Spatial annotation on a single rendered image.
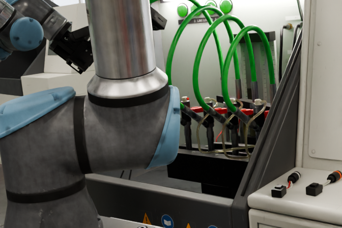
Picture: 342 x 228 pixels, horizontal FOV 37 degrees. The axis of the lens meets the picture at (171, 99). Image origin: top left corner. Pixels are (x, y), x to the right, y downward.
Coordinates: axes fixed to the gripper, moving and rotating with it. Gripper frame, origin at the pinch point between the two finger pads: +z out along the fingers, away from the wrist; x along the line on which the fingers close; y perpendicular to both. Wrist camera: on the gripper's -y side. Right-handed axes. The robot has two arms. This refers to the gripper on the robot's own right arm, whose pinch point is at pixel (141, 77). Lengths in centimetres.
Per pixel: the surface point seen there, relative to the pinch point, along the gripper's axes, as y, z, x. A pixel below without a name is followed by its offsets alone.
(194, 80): -13.5, 2.6, 4.4
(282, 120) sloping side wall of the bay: -21.2, 13.1, 22.9
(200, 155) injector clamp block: -24.1, 25.2, -4.1
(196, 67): -14.3, -0.3, 4.6
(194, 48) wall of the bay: -57, -1, -28
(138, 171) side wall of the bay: -38, 39, -43
